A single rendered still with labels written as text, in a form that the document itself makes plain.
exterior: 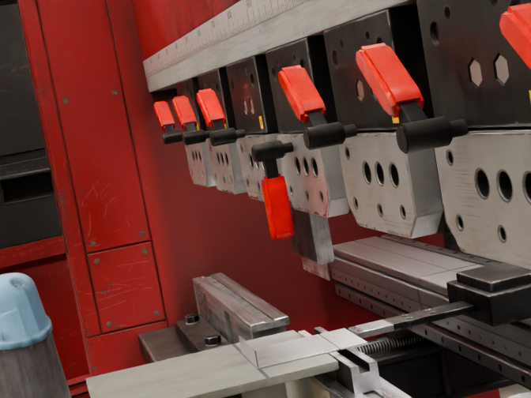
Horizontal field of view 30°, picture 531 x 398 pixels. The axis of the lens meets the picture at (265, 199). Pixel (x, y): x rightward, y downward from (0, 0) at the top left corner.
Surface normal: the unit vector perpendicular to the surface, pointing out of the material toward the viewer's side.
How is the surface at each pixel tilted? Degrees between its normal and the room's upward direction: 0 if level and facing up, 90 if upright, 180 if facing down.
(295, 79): 39
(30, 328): 84
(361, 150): 90
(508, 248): 90
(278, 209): 91
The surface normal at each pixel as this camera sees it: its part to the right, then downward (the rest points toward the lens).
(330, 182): 0.24, 0.06
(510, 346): -0.96, 0.19
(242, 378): -0.17, -0.98
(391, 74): 0.02, -0.72
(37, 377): 0.66, -0.09
